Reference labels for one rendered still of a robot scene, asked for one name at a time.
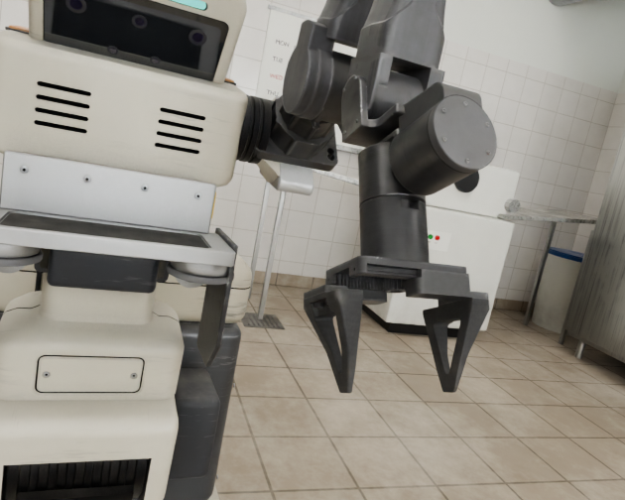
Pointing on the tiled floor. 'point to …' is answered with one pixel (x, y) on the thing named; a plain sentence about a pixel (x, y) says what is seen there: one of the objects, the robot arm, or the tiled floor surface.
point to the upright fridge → (617, 257)
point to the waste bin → (557, 288)
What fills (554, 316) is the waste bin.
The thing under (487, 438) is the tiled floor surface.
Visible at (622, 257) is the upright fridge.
